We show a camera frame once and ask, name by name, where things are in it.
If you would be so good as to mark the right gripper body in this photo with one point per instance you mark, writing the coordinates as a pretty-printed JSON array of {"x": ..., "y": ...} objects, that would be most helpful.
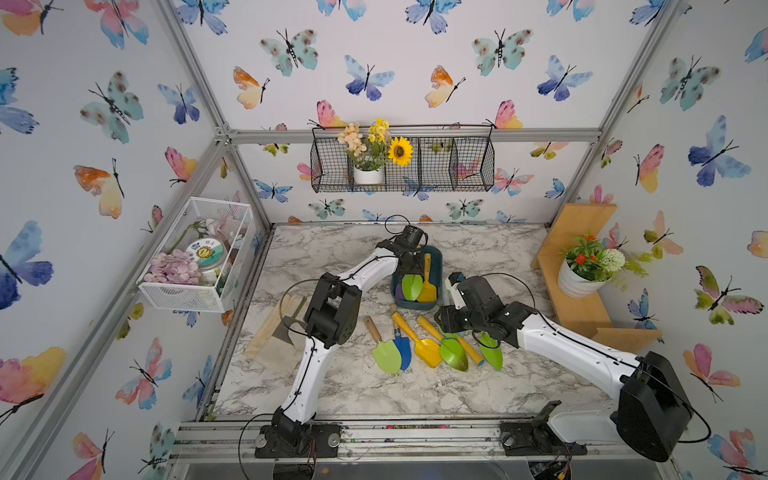
[{"x": 461, "y": 319}]

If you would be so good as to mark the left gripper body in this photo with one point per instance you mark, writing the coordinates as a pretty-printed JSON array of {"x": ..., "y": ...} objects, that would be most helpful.
[{"x": 415, "y": 265}]

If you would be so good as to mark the green leaf shovel yellow handle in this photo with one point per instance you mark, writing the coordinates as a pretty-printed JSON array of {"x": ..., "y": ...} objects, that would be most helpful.
[{"x": 411, "y": 286}]

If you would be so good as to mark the yellow scoop shovel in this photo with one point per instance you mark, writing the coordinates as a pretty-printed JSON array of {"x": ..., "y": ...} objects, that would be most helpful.
[{"x": 426, "y": 349}]

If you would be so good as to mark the green shovel wooden handle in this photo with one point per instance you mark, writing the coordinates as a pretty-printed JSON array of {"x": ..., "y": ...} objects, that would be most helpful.
[{"x": 385, "y": 354}]

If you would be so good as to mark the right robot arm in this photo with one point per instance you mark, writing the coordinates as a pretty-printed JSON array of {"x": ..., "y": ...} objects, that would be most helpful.
[{"x": 648, "y": 409}]

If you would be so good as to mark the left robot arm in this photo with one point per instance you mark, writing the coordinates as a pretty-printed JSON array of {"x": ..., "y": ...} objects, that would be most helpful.
[{"x": 333, "y": 311}]

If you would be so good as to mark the dark teal storage box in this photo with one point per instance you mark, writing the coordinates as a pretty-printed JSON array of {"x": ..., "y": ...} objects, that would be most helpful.
[{"x": 436, "y": 279}]

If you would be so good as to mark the sunflower bouquet white pot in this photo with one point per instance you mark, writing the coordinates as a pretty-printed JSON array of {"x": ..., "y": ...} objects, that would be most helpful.
[{"x": 372, "y": 150}]

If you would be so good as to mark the red flower plant white pot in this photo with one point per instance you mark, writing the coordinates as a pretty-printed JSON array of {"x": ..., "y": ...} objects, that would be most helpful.
[{"x": 590, "y": 264}]

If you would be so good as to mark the wooden zigzag shelf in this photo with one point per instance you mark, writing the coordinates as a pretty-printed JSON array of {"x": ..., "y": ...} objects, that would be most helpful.
[{"x": 576, "y": 301}]

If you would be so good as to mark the round green tin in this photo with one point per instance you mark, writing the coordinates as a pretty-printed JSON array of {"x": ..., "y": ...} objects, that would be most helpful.
[{"x": 208, "y": 252}]

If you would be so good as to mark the pink artificial flowers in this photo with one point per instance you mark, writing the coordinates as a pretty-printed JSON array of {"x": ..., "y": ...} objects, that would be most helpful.
[{"x": 178, "y": 267}]

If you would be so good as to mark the green narrow shovel yellow handle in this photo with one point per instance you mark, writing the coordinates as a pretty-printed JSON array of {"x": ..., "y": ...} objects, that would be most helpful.
[{"x": 491, "y": 351}]

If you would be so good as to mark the green trowel light-blue handle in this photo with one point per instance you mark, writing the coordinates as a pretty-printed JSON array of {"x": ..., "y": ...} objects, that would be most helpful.
[{"x": 473, "y": 354}]

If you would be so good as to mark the blue shovel wooden handle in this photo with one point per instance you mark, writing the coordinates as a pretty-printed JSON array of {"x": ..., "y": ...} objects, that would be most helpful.
[{"x": 402, "y": 344}]

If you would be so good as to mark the black wire wall basket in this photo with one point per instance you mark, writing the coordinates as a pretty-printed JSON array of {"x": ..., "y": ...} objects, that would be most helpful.
[{"x": 439, "y": 158}]

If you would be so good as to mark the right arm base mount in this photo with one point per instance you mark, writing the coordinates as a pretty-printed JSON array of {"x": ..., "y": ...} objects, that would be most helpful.
[{"x": 534, "y": 436}]

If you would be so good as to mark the white wire mesh basket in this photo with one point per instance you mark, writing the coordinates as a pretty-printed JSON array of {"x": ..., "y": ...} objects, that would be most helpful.
[{"x": 230, "y": 222}]

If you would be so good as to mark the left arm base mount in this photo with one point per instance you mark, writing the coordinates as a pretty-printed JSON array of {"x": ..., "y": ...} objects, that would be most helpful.
[{"x": 286, "y": 438}]

